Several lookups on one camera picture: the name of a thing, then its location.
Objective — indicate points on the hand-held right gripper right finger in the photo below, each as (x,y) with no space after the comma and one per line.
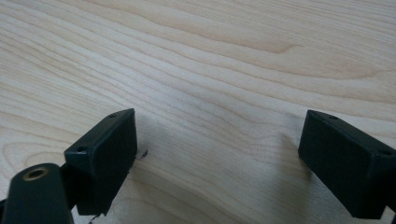
(345,165)

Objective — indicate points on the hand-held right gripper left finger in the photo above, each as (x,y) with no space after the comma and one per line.
(104,158)

